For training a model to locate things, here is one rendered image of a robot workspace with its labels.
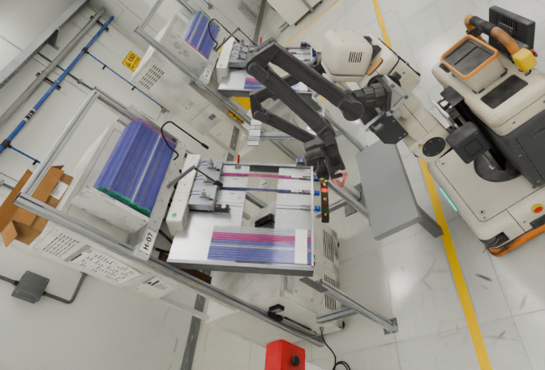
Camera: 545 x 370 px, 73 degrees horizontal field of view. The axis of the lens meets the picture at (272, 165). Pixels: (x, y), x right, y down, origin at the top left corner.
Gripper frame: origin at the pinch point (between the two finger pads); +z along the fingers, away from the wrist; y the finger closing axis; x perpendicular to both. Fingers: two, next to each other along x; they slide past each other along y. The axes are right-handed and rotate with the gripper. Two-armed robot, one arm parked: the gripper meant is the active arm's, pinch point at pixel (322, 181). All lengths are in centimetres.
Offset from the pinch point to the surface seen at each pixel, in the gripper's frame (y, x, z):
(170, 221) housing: 30, -77, -2
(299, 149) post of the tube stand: -45, -13, 19
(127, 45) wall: -268, -222, 60
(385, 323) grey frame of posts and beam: 54, 36, 56
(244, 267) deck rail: 50, -38, 7
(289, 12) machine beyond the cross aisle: -449, -32, 105
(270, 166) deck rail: -18.2, -30.1, 8.0
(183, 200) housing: 16, -74, -2
